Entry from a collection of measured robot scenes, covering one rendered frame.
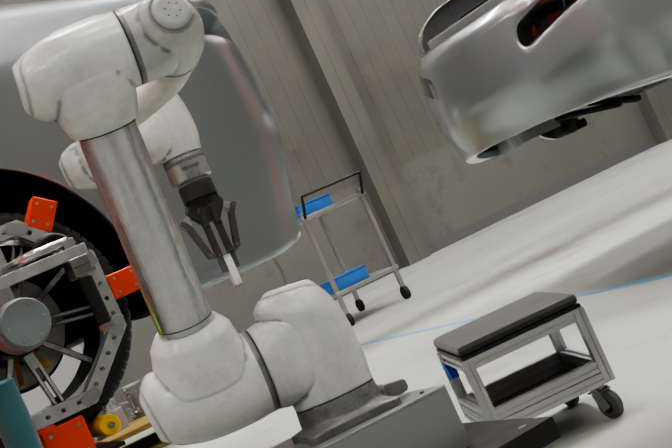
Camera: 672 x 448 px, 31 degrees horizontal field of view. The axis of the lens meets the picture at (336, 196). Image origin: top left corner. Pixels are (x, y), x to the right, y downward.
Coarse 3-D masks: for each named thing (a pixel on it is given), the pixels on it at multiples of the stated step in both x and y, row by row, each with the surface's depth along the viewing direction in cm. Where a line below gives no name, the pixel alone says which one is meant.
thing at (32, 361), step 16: (16, 240) 337; (16, 256) 355; (48, 256) 344; (64, 272) 342; (16, 288) 336; (48, 288) 340; (80, 288) 350; (80, 304) 359; (64, 320) 340; (96, 320) 345; (96, 336) 345; (0, 352) 335; (32, 352) 335; (64, 352) 338; (96, 352) 340; (32, 368) 334; (80, 368) 355; (48, 384) 336; (80, 384) 337; (64, 400) 334
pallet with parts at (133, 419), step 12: (132, 384) 764; (132, 396) 766; (108, 408) 737; (120, 408) 738; (132, 408) 767; (120, 420) 737; (132, 420) 767; (144, 420) 733; (120, 432) 725; (132, 432) 701; (132, 444) 774; (144, 444) 739; (156, 444) 709
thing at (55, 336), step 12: (24, 288) 346; (36, 288) 348; (48, 300) 348; (48, 336) 346; (60, 336) 348; (36, 348) 344; (48, 360) 345; (0, 372) 340; (24, 372) 342; (48, 372) 344
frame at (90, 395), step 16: (16, 224) 329; (0, 240) 327; (32, 240) 330; (96, 272) 335; (112, 304) 335; (112, 336) 337; (112, 352) 332; (96, 368) 330; (96, 384) 333; (80, 400) 326; (96, 400) 328; (32, 416) 325; (48, 416) 327; (64, 416) 324
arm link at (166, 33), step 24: (144, 0) 198; (168, 0) 196; (144, 24) 196; (168, 24) 195; (192, 24) 198; (144, 48) 197; (168, 48) 198; (192, 48) 202; (144, 72) 199; (168, 72) 204
